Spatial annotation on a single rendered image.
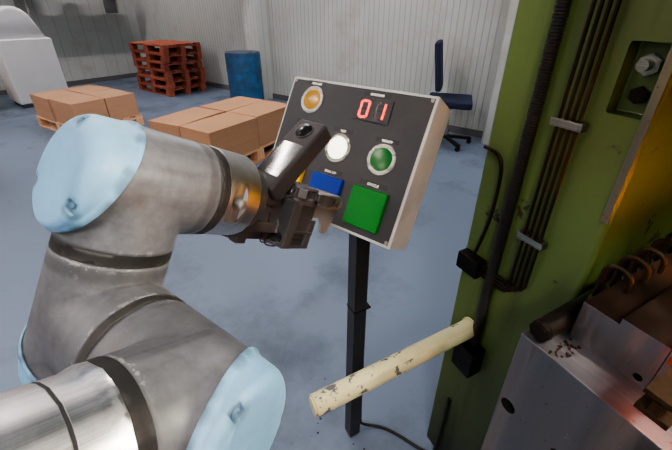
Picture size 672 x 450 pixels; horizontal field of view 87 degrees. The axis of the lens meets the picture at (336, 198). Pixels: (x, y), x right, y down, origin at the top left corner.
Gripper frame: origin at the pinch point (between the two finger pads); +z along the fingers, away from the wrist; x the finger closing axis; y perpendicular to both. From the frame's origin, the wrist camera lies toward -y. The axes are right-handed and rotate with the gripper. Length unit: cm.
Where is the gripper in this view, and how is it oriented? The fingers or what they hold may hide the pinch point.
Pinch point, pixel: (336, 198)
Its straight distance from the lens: 56.5
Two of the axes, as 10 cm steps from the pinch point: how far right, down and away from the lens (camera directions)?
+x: 7.9, 2.9, -5.4
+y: -3.1, 9.5, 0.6
